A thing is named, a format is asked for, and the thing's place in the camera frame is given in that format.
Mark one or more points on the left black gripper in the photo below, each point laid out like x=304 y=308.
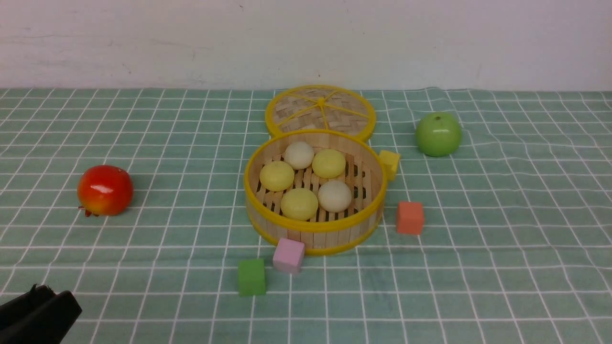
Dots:
x=39 y=316

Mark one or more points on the yellow bun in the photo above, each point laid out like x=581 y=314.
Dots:
x=277 y=176
x=329 y=164
x=299 y=204

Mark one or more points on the white bun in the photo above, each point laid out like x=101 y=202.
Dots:
x=299 y=155
x=335 y=196

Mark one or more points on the white bun front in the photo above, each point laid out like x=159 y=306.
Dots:
x=335 y=196

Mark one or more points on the bamboo steamer tray yellow rim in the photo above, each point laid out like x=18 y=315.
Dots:
x=325 y=233

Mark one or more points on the woven bamboo steamer lid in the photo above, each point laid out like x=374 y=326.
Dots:
x=321 y=107

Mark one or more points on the green checkered tablecloth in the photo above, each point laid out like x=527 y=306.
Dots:
x=515 y=249

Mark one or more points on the red pomegranate fruit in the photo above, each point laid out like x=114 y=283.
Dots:
x=105 y=190

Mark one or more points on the green foam cube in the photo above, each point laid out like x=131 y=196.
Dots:
x=252 y=277

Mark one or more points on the pink foam cube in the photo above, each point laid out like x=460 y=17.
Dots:
x=288 y=256

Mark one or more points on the yellow foam cube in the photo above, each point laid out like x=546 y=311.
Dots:
x=390 y=160

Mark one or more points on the orange foam cube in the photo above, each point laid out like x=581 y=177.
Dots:
x=410 y=218

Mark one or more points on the green apple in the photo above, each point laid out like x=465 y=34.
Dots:
x=438 y=134

